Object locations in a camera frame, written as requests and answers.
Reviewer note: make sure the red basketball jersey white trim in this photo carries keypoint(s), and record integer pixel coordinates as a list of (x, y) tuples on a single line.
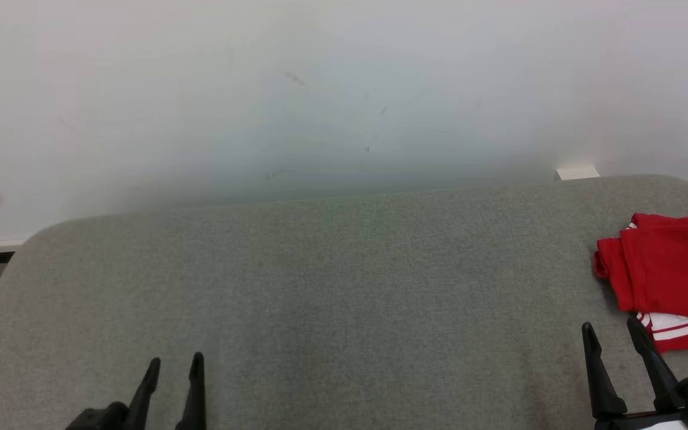
[(672, 263)]

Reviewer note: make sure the red shorts with white band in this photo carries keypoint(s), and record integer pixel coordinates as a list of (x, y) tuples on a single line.
[(684, 334)]

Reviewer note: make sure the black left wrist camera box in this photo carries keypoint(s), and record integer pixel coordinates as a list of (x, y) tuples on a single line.
[(102, 418)]

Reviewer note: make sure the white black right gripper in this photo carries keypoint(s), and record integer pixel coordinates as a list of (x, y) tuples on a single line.
[(642, 423)]

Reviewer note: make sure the small white box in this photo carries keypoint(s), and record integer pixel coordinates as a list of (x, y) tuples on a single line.
[(578, 174)]

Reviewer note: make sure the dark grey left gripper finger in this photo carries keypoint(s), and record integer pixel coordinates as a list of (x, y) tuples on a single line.
[(196, 400), (146, 394)]

